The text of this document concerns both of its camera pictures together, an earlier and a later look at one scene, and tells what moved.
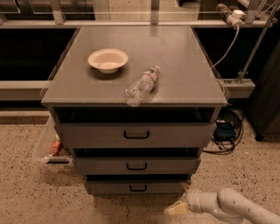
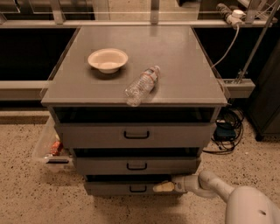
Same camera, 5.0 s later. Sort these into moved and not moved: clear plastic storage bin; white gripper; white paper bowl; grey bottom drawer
Moved: white gripper
Not moved: white paper bowl; grey bottom drawer; clear plastic storage bin
